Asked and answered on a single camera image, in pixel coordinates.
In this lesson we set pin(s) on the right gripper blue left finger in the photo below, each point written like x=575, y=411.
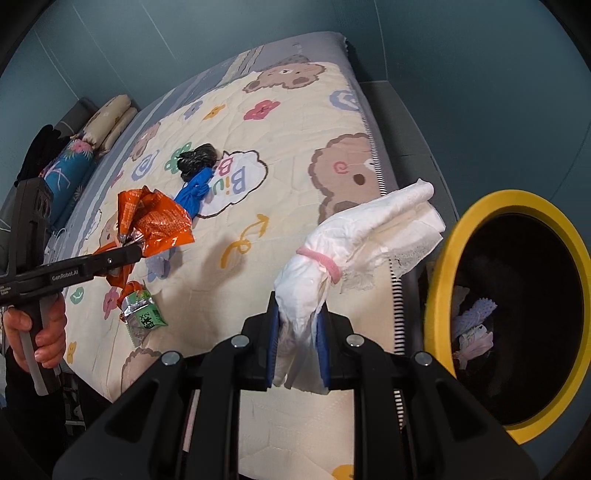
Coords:
x=272, y=341

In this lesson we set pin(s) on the cartoon bear quilted blanket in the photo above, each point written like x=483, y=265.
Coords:
x=295, y=145

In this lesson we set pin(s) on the green snack wrapper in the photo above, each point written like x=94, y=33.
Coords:
x=141, y=315

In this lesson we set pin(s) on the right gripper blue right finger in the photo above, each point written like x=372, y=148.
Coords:
x=322, y=345

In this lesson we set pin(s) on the black clothing pile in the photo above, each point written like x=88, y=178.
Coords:
x=45, y=147

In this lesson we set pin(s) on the yellow rimmed black trash bin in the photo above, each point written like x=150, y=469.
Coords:
x=520, y=251

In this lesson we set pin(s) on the small black plastic bag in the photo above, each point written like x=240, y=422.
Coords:
x=191, y=162

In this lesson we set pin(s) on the folded blue floral quilt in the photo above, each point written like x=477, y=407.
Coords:
x=66, y=178

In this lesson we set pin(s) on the white tissue bundle pink band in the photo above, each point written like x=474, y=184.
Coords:
x=401, y=228

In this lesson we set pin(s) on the orange foil snack wrapper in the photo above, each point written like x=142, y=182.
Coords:
x=149, y=219

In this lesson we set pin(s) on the folded beige quilt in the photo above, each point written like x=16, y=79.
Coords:
x=104, y=128

